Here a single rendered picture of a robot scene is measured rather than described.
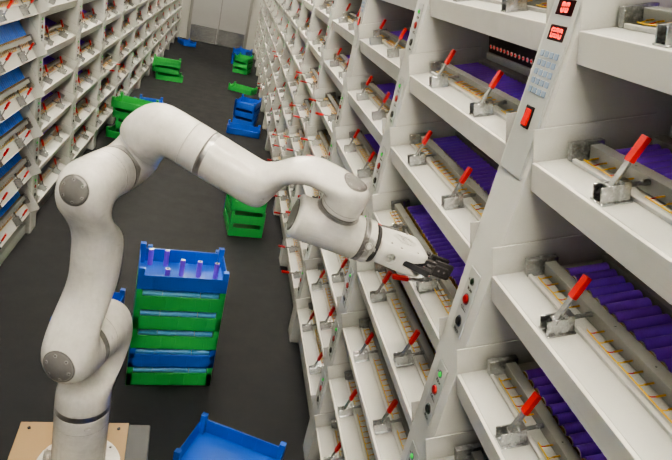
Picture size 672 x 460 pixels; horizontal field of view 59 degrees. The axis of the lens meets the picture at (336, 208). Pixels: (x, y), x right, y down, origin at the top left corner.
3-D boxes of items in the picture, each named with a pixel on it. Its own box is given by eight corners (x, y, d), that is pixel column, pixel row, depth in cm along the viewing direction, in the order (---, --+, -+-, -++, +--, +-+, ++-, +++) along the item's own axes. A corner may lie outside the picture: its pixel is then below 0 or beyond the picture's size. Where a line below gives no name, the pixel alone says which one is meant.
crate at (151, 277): (136, 289, 200) (139, 268, 197) (138, 260, 218) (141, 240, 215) (226, 294, 210) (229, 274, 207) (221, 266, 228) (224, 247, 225)
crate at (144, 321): (131, 329, 206) (134, 309, 203) (134, 297, 224) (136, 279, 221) (219, 332, 215) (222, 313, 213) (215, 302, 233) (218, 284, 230)
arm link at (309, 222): (367, 204, 114) (345, 238, 119) (304, 180, 110) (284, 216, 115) (370, 232, 107) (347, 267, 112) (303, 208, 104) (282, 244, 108)
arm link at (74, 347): (122, 358, 137) (80, 402, 122) (74, 342, 138) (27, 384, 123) (148, 153, 119) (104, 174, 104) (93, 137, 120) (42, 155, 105)
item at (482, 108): (505, 170, 98) (507, 86, 93) (409, 92, 153) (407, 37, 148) (621, 154, 100) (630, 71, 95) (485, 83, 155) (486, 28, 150)
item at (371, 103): (383, 151, 169) (380, 103, 163) (348, 102, 224) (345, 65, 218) (453, 142, 171) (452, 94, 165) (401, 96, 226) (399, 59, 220)
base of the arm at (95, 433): (20, 496, 133) (23, 431, 126) (49, 434, 150) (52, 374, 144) (109, 502, 136) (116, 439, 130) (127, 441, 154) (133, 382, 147)
